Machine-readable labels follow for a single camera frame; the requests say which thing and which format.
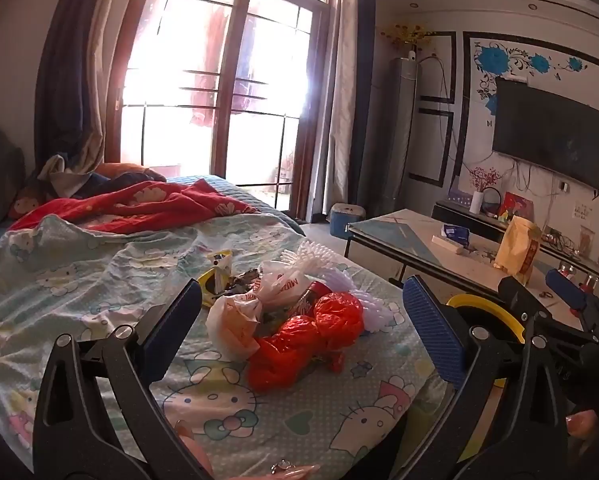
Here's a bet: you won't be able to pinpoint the dark television cabinet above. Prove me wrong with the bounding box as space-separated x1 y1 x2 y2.
432 200 599 286

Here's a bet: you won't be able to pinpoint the pile of clothes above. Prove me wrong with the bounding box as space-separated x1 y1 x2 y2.
36 152 106 199

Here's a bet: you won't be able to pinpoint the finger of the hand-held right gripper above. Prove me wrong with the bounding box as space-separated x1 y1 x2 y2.
546 269 599 335
498 276 534 330

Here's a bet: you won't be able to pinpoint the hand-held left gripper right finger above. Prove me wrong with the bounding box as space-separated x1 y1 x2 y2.
399 275 570 480

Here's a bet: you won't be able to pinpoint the white foam fruit net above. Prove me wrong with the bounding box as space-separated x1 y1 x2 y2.
324 267 396 335
280 240 331 273

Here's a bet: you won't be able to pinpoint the blue box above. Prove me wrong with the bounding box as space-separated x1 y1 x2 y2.
442 224 473 244

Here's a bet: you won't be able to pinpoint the yellow paper bag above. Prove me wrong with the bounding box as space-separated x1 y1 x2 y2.
494 215 543 287

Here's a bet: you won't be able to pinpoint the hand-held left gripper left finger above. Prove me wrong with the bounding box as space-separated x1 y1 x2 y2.
32 279 215 480

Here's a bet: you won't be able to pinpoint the red flower-print blanket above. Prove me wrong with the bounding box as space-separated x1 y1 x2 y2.
7 180 261 236

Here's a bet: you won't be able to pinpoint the long white box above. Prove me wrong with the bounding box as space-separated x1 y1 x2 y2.
432 235 469 256

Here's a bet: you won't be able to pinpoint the orange pillow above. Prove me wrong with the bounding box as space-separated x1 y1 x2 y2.
98 162 148 182

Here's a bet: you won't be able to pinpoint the white vase red flowers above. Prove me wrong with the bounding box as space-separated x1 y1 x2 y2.
467 165 503 216

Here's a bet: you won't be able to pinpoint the small blue lidded bin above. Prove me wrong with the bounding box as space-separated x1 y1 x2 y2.
329 203 366 241

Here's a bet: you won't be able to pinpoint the person's left hand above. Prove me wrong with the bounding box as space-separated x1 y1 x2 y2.
174 419 323 480

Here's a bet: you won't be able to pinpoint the red picture card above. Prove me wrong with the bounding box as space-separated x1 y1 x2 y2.
499 192 535 224

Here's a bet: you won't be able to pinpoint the wall-mounted television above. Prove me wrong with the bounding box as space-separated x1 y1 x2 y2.
492 76 599 192

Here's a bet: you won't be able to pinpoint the person's right hand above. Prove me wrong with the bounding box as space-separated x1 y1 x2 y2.
564 409 599 439

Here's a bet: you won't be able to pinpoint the grey standing air conditioner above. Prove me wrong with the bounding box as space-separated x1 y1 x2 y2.
362 56 423 217

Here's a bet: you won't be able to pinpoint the yellow artificial flowers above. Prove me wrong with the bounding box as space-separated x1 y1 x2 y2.
379 21 436 55

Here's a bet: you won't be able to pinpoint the wooden-framed window door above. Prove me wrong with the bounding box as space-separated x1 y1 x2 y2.
107 0 346 221

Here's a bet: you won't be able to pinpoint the blue flower wall decal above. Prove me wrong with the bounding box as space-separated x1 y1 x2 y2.
472 40 599 202

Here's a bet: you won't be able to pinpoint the cat-print bed sheet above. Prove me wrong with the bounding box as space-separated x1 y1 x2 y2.
0 200 443 480

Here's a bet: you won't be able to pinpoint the red snack packet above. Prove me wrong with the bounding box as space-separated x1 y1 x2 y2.
294 282 333 317

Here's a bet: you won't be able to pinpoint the white printed plastic bag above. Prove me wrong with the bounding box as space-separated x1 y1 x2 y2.
207 292 264 362
257 260 316 318

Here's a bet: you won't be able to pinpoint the red plastic bag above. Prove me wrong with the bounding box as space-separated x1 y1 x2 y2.
247 292 366 393

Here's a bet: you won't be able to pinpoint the yellow-rimmed trash bin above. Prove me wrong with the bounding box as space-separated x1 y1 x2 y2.
447 294 526 391

